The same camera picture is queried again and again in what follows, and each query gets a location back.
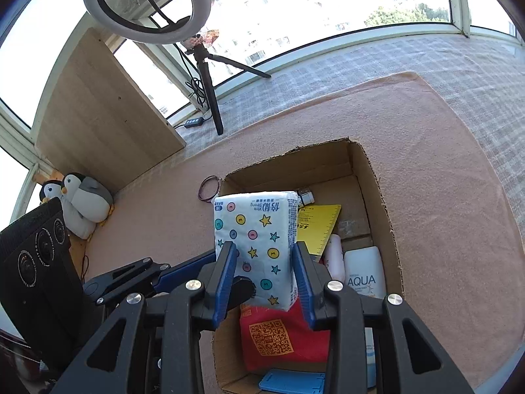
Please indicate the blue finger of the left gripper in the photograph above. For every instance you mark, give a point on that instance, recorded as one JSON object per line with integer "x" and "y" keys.
{"x": 169, "y": 278}

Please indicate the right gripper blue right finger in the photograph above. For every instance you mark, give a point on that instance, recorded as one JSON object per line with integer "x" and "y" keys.
{"x": 307, "y": 282}

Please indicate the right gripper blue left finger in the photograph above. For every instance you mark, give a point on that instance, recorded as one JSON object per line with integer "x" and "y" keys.
{"x": 221, "y": 282}

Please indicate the patterned white tissue pack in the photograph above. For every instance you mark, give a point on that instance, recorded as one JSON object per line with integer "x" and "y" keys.
{"x": 263, "y": 227}

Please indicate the yellow grey booklet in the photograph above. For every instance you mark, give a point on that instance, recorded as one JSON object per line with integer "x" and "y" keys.
{"x": 315, "y": 225}

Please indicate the small grey-capped white bottle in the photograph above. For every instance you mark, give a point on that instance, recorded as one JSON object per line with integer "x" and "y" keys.
{"x": 334, "y": 258}

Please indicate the white aqua sunscreen tube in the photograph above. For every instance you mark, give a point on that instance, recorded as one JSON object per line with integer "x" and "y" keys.
{"x": 364, "y": 272}

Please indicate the red fabric pouch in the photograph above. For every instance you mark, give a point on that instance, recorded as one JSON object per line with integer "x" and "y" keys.
{"x": 273, "y": 337}

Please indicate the brown cardboard box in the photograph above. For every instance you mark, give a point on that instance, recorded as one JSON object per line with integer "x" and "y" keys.
{"x": 337, "y": 173}

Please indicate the right penguin plush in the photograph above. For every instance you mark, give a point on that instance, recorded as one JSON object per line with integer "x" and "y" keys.
{"x": 93, "y": 200}

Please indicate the penguin plush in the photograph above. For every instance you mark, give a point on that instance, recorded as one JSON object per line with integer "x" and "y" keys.
{"x": 76, "y": 224}
{"x": 93, "y": 200}

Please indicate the left penguin plush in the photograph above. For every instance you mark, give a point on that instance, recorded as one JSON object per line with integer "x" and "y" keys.
{"x": 76, "y": 224}

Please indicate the light wooden board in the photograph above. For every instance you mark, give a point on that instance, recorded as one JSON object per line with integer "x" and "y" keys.
{"x": 93, "y": 119}

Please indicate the black tripod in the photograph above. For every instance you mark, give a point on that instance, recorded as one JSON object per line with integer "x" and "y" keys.
{"x": 195, "y": 46}

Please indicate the black inline cable controller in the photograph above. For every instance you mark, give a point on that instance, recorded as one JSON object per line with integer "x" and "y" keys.
{"x": 194, "y": 122}

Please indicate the white ring light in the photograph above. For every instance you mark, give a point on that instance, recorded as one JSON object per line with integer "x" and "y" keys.
{"x": 127, "y": 18}

